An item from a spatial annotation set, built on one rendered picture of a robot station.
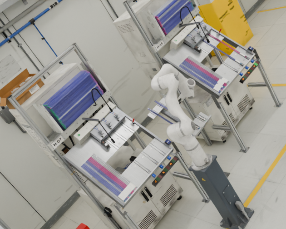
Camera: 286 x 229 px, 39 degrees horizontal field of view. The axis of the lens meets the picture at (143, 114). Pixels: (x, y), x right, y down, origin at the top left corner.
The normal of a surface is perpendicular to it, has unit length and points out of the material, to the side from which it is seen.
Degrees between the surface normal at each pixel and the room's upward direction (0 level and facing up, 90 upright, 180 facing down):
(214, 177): 90
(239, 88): 90
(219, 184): 90
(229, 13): 90
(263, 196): 0
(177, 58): 45
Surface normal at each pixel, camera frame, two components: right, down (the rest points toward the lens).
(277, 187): -0.51, -0.76
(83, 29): 0.59, 0.04
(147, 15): -0.63, 0.65
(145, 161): 0.03, -0.53
